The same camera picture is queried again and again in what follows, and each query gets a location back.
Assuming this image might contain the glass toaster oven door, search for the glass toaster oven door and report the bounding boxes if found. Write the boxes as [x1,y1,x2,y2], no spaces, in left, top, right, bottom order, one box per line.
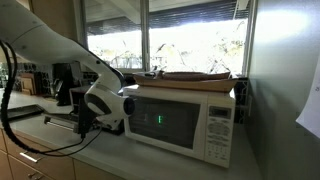
[43,112,81,134]

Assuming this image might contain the silver toaster oven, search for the silver toaster oven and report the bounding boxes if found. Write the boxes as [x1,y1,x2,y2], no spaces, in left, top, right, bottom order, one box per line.
[68,84,125,136]

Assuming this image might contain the white microwave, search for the white microwave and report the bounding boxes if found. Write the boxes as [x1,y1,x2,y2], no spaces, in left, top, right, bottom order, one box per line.
[122,84,237,169]

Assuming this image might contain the wooden dish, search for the wooden dish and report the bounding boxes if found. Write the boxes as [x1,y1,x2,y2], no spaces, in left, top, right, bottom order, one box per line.
[162,70,232,82]

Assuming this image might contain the wooden serving tray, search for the wooden serving tray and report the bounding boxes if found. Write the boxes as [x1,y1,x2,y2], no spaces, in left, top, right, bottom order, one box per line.
[132,72,240,94]

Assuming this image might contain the black coffee machine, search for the black coffee machine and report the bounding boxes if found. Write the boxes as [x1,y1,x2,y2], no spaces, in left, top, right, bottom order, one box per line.
[52,61,84,108]

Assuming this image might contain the wooden cutting boards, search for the wooden cutting boards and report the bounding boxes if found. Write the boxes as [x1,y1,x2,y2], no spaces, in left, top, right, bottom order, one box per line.
[19,72,38,97]

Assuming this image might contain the wooden base cabinet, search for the wooden base cabinet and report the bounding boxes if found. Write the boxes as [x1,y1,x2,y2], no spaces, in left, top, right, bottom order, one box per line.
[0,128,124,180]

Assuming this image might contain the black flat tray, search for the black flat tray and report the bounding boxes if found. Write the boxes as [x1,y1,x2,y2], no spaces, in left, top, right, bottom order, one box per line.
[0,104,45,122]

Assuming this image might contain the window frame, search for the window frame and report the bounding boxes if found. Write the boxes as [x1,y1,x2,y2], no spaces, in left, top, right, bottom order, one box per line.
[73,0,259,76]

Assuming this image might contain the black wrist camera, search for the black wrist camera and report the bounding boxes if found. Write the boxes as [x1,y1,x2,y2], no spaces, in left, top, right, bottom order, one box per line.
[78,99,98,139]

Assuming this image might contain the thin black camera cable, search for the thin black camera cable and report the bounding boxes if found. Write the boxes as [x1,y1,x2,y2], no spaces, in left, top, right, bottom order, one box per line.
[33,128,103,158]

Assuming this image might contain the wooden wall cabinet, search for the wooden wall cabinet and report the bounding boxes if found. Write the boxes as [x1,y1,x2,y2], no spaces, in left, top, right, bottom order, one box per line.
[29,0,79,43]

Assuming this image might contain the steel cabinet bar handle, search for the steel cabinet bar handle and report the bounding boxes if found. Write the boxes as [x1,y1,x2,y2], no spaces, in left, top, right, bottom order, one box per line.
[19,150,42,164]
[27,171,46,180]

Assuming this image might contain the paper wall calendar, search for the paper wall calendar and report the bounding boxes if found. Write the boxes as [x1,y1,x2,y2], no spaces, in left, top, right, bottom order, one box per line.
[295,54,320,139]

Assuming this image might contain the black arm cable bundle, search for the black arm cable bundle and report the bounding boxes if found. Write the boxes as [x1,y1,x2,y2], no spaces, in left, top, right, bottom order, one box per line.
[0,39,44,156]

